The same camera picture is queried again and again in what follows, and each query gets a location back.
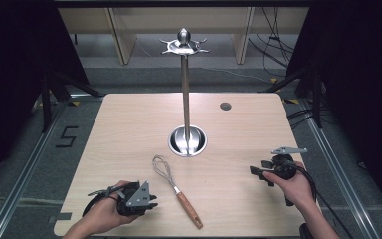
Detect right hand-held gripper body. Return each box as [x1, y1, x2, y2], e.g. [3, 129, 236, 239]
[270, 145, 309, 181]

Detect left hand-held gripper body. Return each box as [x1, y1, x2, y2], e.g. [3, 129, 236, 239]
[116, 180, 155, 217]

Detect whisk with wooden handle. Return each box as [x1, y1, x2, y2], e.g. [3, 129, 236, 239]
[151, 154, 204, 230]

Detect steel utensil rack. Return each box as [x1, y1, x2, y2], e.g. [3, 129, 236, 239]
[159, 27, 211, 158]

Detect person's right hand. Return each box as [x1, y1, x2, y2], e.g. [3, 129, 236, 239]
[262, 160, 315, 212]

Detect person's left hand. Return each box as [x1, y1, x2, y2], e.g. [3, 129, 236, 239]
[87, 180, 140, 235]

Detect black tripod stand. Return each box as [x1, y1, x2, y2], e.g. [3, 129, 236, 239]
[40, 69, 104, 133]
[260, 61, 324, 129]

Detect dark curtain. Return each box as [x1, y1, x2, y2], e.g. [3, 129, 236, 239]
[285, 0, 382, 213]
[0, 0, 91, 193]

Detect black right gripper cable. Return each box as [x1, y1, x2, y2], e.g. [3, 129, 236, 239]
[292, 164, 356, 239]

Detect black cables under tripod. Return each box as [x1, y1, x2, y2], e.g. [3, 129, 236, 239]
[286, 107, 337, 131]

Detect metal floor rail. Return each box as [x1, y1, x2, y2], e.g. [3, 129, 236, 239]
[0, 99, 72, 239]
[297, 99, 382, 239]

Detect bundle of black floor cables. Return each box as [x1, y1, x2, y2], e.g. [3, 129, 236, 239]
[248, 6, 296, 78]

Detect light wooden table frame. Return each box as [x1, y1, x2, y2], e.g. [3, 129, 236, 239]
[58, 6, 310, 66]

